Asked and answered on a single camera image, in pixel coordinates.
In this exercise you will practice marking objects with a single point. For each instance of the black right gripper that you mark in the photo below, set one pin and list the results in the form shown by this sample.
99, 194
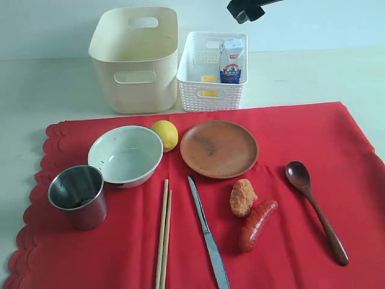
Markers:
248, 10

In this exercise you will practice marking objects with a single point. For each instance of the small milk carton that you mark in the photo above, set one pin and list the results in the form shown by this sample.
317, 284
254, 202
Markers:
230, 61

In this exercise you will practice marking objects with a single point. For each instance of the yellow cheese wedge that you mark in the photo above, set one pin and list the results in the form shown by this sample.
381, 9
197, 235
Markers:
209, 79

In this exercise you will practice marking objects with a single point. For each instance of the red sausage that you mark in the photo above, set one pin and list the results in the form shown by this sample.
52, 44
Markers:
254, 224

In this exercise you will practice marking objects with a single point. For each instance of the cream plastic bin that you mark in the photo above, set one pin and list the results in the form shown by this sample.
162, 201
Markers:
134, 53

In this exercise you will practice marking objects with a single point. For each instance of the brown wooden plate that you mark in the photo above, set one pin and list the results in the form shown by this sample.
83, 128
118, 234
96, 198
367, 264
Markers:
219, 149

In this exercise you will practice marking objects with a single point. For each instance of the yellow lemon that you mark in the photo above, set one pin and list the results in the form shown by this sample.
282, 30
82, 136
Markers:
168, 133

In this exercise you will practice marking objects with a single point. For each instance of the dark wooden spoon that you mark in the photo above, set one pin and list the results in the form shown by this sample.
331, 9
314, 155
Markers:
299, 176

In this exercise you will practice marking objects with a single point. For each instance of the fried chicken nugget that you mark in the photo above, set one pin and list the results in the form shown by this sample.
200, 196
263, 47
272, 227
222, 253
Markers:
242, 197

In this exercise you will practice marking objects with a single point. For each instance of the white ceramic bowl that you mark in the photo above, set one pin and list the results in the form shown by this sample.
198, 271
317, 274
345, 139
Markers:
126, 156

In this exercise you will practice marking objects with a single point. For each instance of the left wooden chopstick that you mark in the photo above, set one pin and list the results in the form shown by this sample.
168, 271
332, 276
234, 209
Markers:
161, 236

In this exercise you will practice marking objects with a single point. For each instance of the wooden chopstick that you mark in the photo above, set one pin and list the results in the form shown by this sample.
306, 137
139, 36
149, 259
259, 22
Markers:
166, 241
161, 236

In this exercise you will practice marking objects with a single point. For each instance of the red scalloped tablecloth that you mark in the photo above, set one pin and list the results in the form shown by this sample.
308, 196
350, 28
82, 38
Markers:
292, 249

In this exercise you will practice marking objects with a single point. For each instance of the right wooden chopstick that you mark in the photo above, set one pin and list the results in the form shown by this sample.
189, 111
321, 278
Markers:
166, 241

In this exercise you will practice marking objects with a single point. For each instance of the stainless steel cup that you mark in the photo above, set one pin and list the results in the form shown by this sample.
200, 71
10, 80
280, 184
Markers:
78, 192

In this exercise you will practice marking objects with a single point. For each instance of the silver table knife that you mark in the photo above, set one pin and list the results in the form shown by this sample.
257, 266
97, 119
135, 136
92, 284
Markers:
212, 248

